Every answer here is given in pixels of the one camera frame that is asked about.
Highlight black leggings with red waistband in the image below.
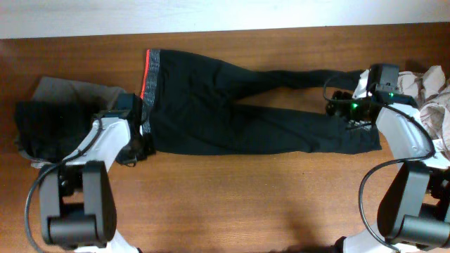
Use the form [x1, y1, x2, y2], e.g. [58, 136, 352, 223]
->
[141, 49, 380, 155]

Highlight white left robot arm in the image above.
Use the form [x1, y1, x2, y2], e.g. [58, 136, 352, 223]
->
[37, 110, 141, 252]

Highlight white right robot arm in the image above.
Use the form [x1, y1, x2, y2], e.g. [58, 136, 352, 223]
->
[327, 91, 449, 253]

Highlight crumpled beige garment pile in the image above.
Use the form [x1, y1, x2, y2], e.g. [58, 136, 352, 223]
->
[398, 65, 449, 159]

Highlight folded black garment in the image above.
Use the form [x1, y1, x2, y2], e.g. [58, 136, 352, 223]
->
[14, 101, 100, 162]

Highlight folded grey garment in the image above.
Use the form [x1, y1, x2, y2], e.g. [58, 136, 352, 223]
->
[15, 77, 125, 169]

